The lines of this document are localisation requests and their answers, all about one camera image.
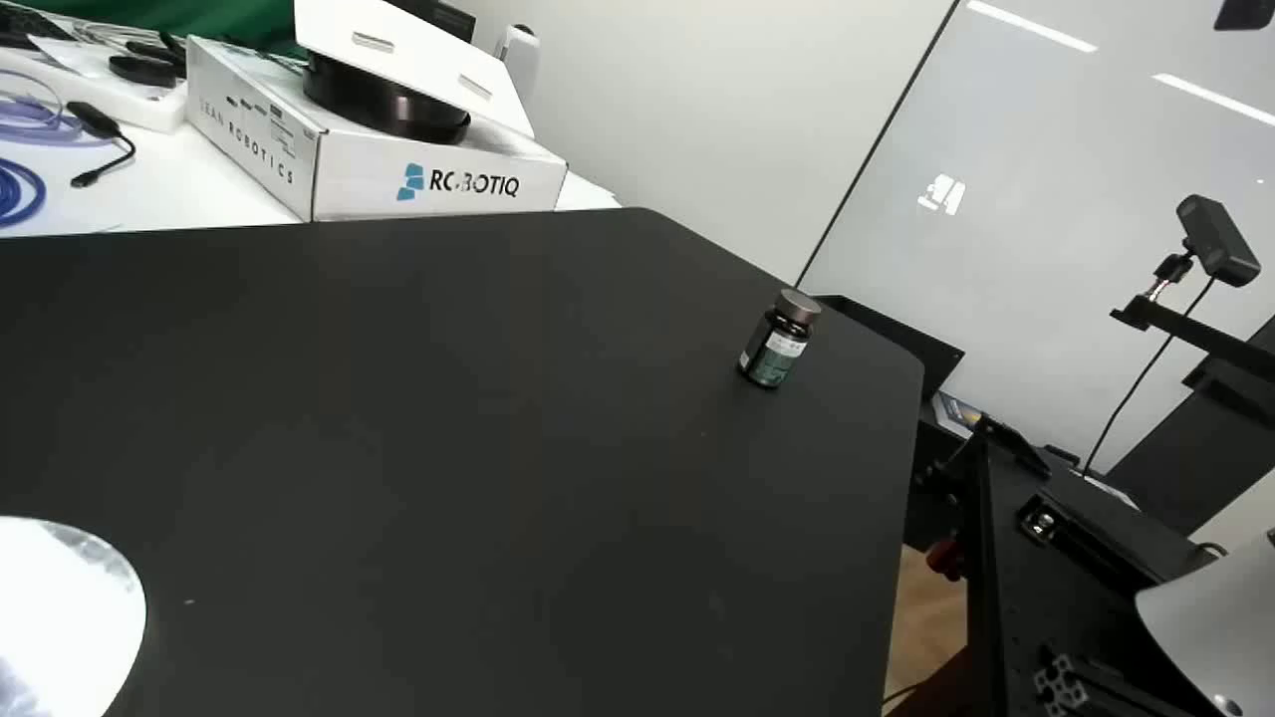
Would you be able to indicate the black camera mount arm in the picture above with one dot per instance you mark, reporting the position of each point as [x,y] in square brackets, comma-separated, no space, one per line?
[1198,330]

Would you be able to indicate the black camera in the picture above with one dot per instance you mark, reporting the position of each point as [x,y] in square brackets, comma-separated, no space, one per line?
[1218,242]

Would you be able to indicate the green cloth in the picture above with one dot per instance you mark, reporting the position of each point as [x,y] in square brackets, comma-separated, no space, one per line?
[174,13]

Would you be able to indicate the black ceiling fixture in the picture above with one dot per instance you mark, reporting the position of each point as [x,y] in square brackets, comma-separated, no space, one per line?
[1244,11]

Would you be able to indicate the white Robotiq cardboard box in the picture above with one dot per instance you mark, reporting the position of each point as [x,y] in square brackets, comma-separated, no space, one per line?
[400,172]

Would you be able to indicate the black round disc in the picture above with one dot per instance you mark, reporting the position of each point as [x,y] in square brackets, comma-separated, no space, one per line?
[400,117]

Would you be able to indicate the black metal stand frame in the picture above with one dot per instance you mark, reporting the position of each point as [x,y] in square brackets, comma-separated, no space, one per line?
[1050,585]

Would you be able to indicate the small black device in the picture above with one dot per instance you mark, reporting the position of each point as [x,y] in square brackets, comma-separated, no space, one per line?
[146,67]

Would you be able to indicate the white round plate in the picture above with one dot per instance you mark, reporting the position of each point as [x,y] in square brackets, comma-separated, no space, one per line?
[60,625]

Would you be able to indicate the dark green bottle tan cap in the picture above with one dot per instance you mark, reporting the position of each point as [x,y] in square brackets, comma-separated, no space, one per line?
[780,348]

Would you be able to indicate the white rounded object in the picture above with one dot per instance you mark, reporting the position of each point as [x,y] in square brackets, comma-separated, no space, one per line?
[1220,630]

